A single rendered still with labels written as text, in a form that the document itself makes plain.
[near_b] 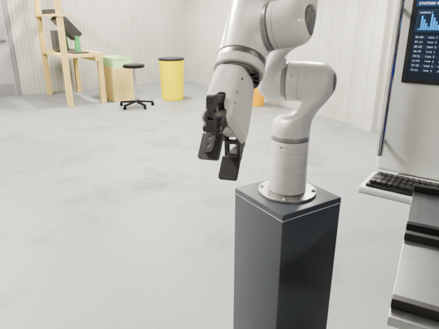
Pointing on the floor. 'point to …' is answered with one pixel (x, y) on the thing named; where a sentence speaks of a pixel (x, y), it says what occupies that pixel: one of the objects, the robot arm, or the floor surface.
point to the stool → (134, 86)
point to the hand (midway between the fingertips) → (219, 164)
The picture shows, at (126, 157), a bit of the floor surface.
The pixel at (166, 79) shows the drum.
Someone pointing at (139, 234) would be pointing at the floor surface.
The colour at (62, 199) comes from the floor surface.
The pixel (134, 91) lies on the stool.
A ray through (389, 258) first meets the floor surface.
